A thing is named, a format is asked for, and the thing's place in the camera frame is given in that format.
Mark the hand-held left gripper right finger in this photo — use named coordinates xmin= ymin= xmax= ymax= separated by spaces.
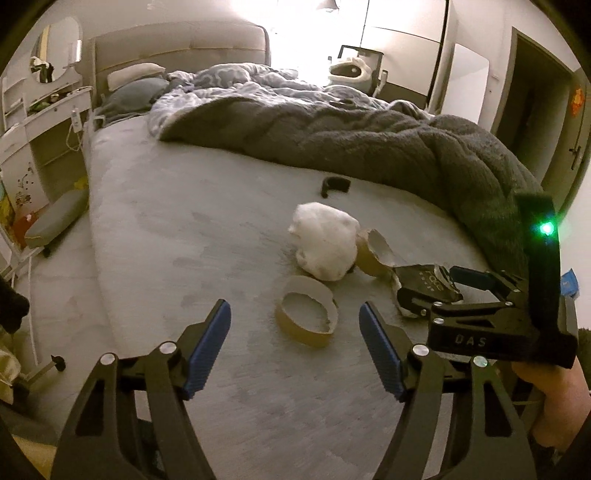
xmin=359 ymin=302 xmax=539 ymax=480

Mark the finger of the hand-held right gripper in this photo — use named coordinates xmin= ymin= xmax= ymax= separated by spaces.
xmin=399 ymin=288 xmax=506 ymax=319
xmin=450 ymin=267 xmax=522 ymax=301

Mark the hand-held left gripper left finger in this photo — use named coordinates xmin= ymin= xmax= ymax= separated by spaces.
xmin=51 ymin=299 xmax=232 ymax=480

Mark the cardboard tape roll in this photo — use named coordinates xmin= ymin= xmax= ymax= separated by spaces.
xmin=276 ymin=275 xmax=339 ymax=349

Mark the torn cardboard roll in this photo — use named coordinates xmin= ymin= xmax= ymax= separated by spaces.
xmin=355 ymin=229 xmax=397 ymax=278

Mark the white paper ball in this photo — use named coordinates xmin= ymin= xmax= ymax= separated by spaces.
xmin=288 ymin=202 xmax=361 ymax=281

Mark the person's right hand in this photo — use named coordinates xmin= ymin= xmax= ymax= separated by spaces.
xmin=512 ymin=360 xmax=591 ymax=450

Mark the brown door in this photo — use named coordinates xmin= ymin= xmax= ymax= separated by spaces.
xmin=540 ymin=69 xmax=591 ymax=217

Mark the black curved band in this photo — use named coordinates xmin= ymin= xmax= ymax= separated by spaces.
xmin=322 ymin=175 xmax=352 ymax=198

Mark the dark grey fleece blanket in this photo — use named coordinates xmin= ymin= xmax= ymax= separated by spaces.
xmin=159 ymin=98 xmax=546 ymax=278

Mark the grey cushioned stool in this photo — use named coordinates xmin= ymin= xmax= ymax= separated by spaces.
xmin=24 ymin=189 xmax=89 ymax=257

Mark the black garment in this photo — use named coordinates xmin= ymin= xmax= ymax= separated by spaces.
xmin=0 ymin=277 xmax=31 ymax=333

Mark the beige coat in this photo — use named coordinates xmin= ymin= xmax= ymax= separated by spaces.
xmin=0 ymin=332 xmax=24 ymax=402

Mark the orange bag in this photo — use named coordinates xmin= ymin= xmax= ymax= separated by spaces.
xmin=11 ymin=215 xmax=35 ymax=245

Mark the white wardrobe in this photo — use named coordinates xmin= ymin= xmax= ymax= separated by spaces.
xmin=360 ymin=0 xmax=451 ymax=112

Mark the white pet bed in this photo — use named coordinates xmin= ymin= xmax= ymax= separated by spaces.
xmin=329 ymin=58 xmax=372 ymax=88

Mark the colourful picture box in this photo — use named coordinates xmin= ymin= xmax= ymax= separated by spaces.
xmin=0 ymin=182 xmax=17 ymax=232

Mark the grey pillow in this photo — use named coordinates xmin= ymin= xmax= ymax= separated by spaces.
xmin=99 ymin=78 xmax=171 ymax=116

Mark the patterned grey duvet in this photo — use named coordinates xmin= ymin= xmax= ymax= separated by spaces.
xmin=148 ymin=63 xmax=430 ymax=139

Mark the white dressing table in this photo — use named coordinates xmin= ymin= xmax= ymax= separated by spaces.
xmin=0 ymin=74 xmax=93 ymax=217

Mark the cream pillow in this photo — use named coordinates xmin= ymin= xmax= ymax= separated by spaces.
xmin=107 ymin=63 xmax=167 ymax=88

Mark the grey padded headboard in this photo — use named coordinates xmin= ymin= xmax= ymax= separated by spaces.
xmin=88 ymin=22 xmax=271 ymax=100

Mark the round mirror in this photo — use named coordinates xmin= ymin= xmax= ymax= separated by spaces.
xmin=30 ymin=17 xmax=81 ymax=85

